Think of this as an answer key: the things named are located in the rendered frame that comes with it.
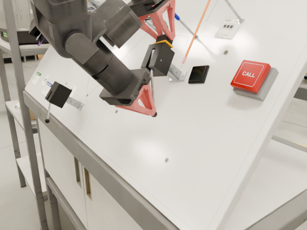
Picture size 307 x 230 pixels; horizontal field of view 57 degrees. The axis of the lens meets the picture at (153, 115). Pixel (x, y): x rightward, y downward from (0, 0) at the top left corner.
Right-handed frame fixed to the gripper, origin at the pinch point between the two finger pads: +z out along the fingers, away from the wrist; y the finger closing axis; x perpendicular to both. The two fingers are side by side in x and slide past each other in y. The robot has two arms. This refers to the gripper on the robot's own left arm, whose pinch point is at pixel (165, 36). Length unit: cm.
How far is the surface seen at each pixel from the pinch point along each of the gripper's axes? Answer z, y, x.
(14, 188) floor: 76, 174, 35
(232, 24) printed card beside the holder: 3.9, -10.6, -8.2
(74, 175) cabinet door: 35, 51, 23
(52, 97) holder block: 4.3, 36.0, 15.5
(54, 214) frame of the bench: 74, 106, 34
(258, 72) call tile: 6.6, -21.1, 5.9
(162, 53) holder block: 1.1, -2.3, 5.1
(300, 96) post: 40, -11, -29
